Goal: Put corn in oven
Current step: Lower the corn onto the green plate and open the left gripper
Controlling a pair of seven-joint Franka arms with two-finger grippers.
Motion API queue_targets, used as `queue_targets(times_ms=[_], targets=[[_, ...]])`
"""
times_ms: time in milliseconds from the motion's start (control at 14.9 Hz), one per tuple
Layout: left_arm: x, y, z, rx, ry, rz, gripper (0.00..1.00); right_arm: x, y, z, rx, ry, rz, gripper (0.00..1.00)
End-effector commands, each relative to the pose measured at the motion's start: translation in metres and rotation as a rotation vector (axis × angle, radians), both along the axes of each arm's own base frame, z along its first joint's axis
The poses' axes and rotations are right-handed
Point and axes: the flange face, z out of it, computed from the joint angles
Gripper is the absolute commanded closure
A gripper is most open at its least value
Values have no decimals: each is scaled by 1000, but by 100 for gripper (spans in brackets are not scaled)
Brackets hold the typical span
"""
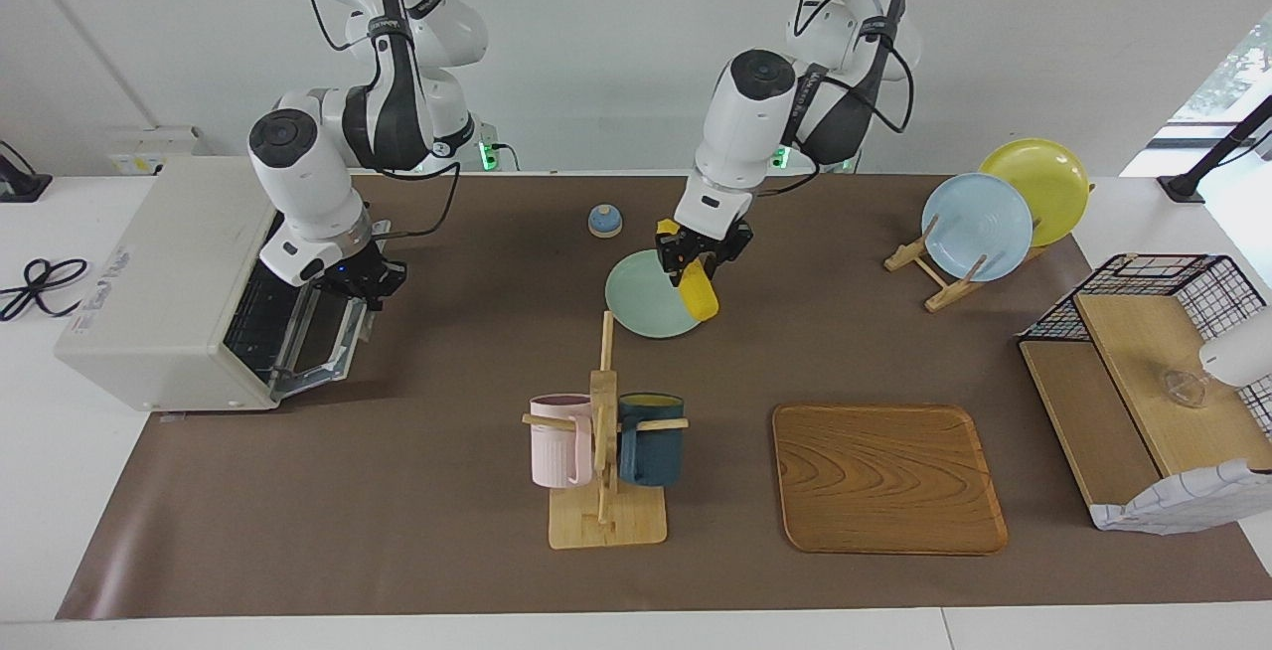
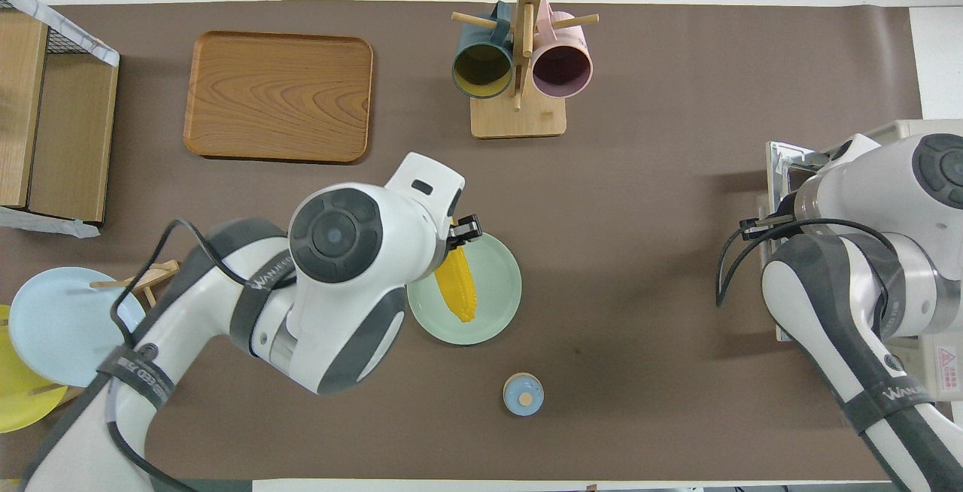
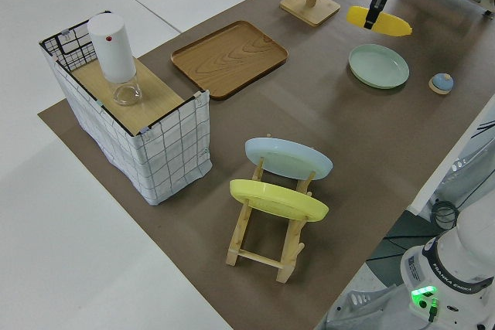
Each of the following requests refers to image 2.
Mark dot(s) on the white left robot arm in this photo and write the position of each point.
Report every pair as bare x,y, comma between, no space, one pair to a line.
338,304

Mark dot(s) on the wooden mug rack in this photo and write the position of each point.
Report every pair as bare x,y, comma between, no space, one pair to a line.
519,119

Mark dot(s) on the pale green plate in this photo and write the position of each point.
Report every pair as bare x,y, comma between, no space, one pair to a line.
500,289

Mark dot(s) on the yellow corn cob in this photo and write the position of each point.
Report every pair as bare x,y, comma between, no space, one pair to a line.
460,289

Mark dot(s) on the brown table mat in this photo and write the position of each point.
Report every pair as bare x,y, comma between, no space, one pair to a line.
639,251

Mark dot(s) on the beige toaster oven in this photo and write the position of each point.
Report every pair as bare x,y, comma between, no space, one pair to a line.
948,372

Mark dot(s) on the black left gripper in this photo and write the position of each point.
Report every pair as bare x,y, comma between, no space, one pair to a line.
456,236

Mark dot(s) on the dark teal mug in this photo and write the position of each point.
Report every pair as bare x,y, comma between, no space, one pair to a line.
481,71

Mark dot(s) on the yellow plate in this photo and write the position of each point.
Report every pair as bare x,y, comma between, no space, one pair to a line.
19,402

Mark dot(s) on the light blue plate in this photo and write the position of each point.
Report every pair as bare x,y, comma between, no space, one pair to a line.
60,326

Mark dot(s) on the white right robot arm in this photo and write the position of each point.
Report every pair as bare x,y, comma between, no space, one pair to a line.
888,198

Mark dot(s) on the pink mug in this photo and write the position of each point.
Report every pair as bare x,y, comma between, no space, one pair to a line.
561,71

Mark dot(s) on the wooden serving tray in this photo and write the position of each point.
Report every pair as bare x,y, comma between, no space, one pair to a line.
278,97

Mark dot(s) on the wooden plate rack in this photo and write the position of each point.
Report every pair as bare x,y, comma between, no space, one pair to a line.
150,275

